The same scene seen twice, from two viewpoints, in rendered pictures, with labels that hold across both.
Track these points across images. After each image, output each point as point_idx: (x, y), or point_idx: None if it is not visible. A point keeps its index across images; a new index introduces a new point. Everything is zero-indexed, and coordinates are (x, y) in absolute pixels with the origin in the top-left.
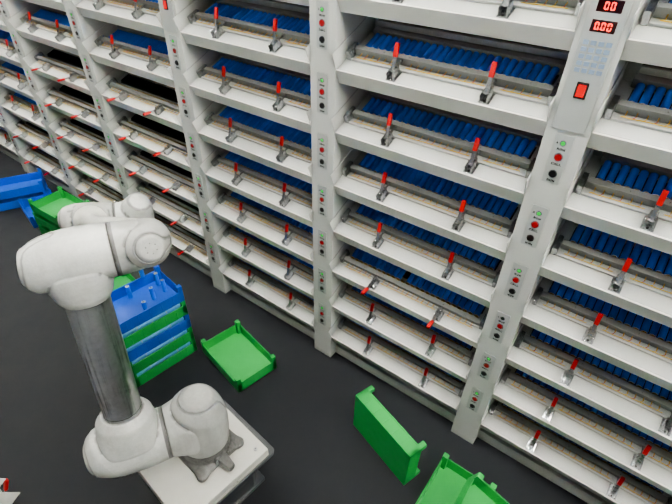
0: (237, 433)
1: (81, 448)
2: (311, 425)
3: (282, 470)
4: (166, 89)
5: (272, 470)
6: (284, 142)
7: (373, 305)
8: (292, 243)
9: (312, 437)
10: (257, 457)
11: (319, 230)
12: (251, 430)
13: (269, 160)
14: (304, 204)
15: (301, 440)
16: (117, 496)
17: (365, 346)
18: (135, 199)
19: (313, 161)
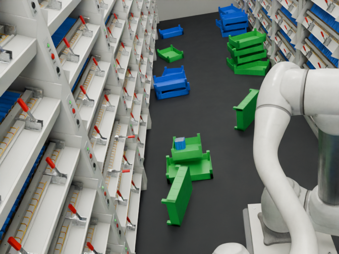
0: (258, 221)
1: None
2: (200, 244)
3: (238, 236)
4: None
5: (243, 240)
6: (38, 177)
7: (118, 190)
8: (96, 251)
9: (207, 238)
10: (256, 204)
11: (100, 186)
12: (246, 227)
13: (65, 192)
14: (77, 201)
15: (214, 241)
16: None
17: (128, 231)
18: (232, 248)
19: (75, 131)
